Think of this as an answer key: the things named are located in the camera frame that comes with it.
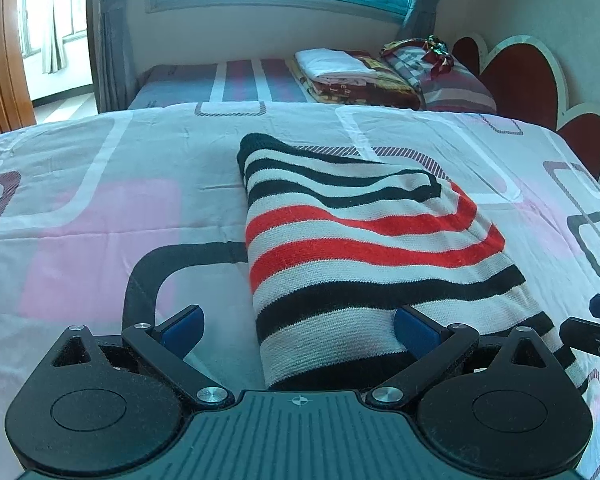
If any colourful patterned scarf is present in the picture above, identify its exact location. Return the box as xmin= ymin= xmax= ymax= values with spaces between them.
xmin=414 ymin=35 xmax=454 ymax=69

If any red white striped pillow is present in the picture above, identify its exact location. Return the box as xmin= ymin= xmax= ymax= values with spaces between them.
xmin=380 ymin=35 xmax=499 ymax=115

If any brown wooden door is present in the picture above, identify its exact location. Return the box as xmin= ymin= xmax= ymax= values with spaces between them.
xmin=0 ymin=0 xmax=37 ymax=139

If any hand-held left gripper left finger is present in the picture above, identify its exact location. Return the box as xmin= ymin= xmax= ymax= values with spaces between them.
xmin=50 ymin=304 xmax=235 ymax=408

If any red yellow folded blanket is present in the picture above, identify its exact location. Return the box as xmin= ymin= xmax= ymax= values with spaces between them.
xmin=286 ymin=50 xmax=427 ymax=110

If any white folded cloth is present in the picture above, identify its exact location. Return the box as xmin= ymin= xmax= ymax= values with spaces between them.
xmin=295 ymin=48 xmax=379 ymax=86

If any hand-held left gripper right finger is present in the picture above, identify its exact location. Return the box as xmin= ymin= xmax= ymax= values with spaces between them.
xmin=392 ymin=305 xmax=557 ymax=408

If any pink white printed bed quilt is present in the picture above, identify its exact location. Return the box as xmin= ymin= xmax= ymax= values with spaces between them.
xmin=0 ymin=102 xmax=600 ymax=480

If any white sheer curtain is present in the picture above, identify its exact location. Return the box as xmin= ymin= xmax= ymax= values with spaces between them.
xmin=22 ymin=0 xmax=69 ymax=75

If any black white red striped sweater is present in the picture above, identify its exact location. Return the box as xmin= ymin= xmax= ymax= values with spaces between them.
xmin=236 ymin=132 xmax=592 ymax=395

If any red heart-shaped headboard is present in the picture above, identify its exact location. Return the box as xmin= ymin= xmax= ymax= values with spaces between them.
xmin=450 ymin=34 xmax=600 ymax=189

